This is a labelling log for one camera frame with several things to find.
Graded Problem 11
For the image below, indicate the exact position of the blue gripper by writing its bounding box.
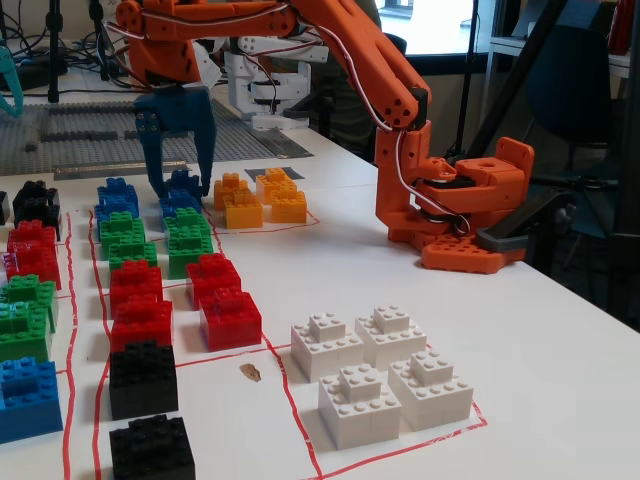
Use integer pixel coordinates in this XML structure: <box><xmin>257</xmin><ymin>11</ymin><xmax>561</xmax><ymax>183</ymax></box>
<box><xmin>133</xmin><ymin>85</ymin><xmax>218</xmax><ymax>201</ymax></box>

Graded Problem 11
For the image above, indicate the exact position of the yellow lego stack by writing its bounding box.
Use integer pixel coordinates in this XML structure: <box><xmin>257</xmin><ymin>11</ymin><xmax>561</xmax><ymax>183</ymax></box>
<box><xmin>269</xmin><ymin>184</ymin><xmax>308</xmax><ymax>224</ymax></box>
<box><xmin>213</xmin><ymin>172</ymin><xmax>251</xmax><ymax>211</ymax></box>
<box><xmin>223</xmin><ymin>188</ymin><xmax>265</xmax><ymax>230</ymax></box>
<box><xmin>255</xmin><ymin>167</ymin><xmax>296</xmax><ymax>201</ymax></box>

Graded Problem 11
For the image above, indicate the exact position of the long grey tape strip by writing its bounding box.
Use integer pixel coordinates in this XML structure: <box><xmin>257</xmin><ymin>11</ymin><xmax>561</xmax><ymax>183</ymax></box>
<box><xmin>52</xmin><ymin>158</ymin><xmax>194</xmax><ymax>182</ymax></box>

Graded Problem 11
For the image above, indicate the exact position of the green lego stack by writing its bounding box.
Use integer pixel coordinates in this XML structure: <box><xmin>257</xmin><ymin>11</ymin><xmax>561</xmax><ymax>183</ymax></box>
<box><xmin>163</xmin><ymin>207</ymin><xmax>211</xmax><ymax>241</ymax></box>
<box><xmin>4</xmin><ymin>274</ymin><xmax>60</xmax><ymax>334</ymax></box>
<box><xmin>0</xmin><ymin>302</ymin><xmax>54</xmax><ymax>364</ymax></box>
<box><xmin>167</xmin><ymin>229</ymin><xmax>216</xmax><ymax>280</ymax></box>
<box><xmin>107</xmin><ymin>234</ymin><xmax>159</xmax><ymax>274</ymax></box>
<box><xmin>98</xmin><ymin>210</ymin><xmax>146</xmax><ymax>251</ymax></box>

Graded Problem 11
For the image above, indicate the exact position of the long grey brick row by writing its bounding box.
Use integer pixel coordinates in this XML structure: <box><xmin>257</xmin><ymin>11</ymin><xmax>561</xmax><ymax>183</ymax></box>
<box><xmin>47</xmin><ymin>102</ymin><xmax>144</xmax><ymax>119</ymax></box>

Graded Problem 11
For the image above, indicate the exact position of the grey lego baseplate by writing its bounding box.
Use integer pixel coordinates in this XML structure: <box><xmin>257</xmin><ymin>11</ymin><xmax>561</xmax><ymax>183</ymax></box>
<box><xmin>0</xmin><ymin>102</ymin><xmax>274</xmax><ymax>177</ymax></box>

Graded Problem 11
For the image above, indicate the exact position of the wide grey tape strip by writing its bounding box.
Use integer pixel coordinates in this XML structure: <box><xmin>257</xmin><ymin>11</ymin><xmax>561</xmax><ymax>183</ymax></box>
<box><xmin>249</xmin><ymin>126</ymin><xmax>315</xmax><ymax>160</ymax></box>

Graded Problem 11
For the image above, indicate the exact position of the black stand pole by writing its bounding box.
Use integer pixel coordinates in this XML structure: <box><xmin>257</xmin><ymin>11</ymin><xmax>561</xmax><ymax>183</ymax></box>
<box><xmin>43</xmin><ymin>0</ymin><xmax>69</xmax><ymax>104</ymax></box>
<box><xmin>88</xmin><ymin>0</ymin><xmax>112</xmax><ymax>82</ymax></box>

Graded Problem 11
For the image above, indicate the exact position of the red lego stack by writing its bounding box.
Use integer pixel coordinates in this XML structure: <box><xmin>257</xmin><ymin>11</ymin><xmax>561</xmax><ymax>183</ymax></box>
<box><xmin>2</xmin><ymin>242</ymin><xmax>64</xmax><ymax>291</ymax></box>
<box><xmin>7</xmin><ymin>219</ymin><xmax>59</xmax><ymax>261</ymax></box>
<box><xmin>109</xmin><ymin>294</ymin><xmax>175</xmax><ymax>352</ymax></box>
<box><xmin>199</xmin><ymin>287</ymin><xmax>264</xmax><ymax>351</ymax></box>
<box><xmin>185</xmin><ymin>253</ymin><xmax>243</xmax><ymax>311</ymax></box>
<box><xmin>109</xmin><ymin>259</ymin><xmax>165</xmax><ymax>306</ymax></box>

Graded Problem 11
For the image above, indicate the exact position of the black lego stack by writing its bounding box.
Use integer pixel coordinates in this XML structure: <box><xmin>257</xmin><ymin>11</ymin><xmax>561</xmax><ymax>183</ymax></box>
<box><xmin>108</xmin><ymin>339</ymin><xmax>180</xmax><ymax>421</ymax></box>
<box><xmin>108</xmin><ymin>414</ymin><xmax>196</xmax><ymax>480</ymax></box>
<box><xmin>12</xmin><ymin>179</ymin><xmax>63</xmax><ymax>241</ymax></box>

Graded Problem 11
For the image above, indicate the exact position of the black box device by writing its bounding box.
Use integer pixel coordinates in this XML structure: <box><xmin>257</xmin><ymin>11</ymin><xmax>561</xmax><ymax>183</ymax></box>
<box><xmin>14</xmin><ymin>58</ymin><xmax>69</xmax><ymax>91</ymax></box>

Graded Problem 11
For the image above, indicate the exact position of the person in green shirt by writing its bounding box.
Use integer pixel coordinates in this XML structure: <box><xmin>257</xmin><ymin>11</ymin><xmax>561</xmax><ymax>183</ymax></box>
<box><xmin>304</xmin><ymin>0</ymin><xmax>386</xmax><ymax>154</ymax></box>

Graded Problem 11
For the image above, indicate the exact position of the teal gripper claw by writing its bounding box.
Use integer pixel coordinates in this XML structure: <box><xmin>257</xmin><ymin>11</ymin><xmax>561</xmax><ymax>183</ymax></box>
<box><xmin>0</xmin><ymin>42</ymin><xmax>25</xmax><ymax>120</ymax></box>

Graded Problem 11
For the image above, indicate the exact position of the white lego stack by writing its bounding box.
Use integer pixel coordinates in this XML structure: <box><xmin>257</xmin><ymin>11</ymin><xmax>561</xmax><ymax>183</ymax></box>
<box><xmin>290</xmin><ymin>312</ymin><xmax>365</xmax><ymax>384</ymax></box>
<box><xmin>318</xmin><ymin>363</ymin><xmax>404</xmax><ymax>451</ymax></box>
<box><xmin>354</xmin><ymin>303</ymin><xmax>429</xmax><ymax>372</ymax></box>
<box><xmin>388</xmin><ymin>349</ymin><xmax>475</xmax><ymax>432</ymax></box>

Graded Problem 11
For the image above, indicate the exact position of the large blue lego stack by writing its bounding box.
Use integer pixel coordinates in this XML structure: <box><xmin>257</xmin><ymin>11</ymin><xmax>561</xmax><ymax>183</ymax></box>
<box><xmin>0</xmin><ymin>357</ymin><xmax>65</xmax><ymax>445</ymax></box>

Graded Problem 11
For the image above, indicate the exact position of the grey black table clamp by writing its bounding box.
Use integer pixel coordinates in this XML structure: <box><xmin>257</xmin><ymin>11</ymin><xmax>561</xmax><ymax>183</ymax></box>
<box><xmin>474</xmin><ymin>187</ymin><xmax>569</xmax><ymax>251</ymax></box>

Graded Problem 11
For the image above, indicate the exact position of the black slanted pole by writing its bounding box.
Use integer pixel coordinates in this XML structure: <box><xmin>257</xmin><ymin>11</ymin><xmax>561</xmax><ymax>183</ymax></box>
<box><xmin>462</xmin><ymin>0</ymin><xmax>569</xmax><ymax>156</ymax></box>

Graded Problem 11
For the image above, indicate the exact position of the dark blue chair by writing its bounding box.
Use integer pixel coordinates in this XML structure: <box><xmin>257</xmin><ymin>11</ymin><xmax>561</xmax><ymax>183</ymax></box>
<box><xmin>524</xmin><ymin>22</ymin><xmax>619</xmax><ymax>151</ymax></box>

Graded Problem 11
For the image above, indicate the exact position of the red object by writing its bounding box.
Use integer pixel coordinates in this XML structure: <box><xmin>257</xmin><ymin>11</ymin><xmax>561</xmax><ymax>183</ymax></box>
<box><xmin>607</xmin><ymin>0</ymin><xmax>632</xmax><ymax>55</ymax></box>

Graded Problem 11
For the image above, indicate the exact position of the white red servo cable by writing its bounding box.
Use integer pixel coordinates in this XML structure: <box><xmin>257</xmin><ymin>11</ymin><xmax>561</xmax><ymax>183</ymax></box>
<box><xmin>102</xmin><ymin>0</ymin><xmax>474</xmax><ymax>239</ymax></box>

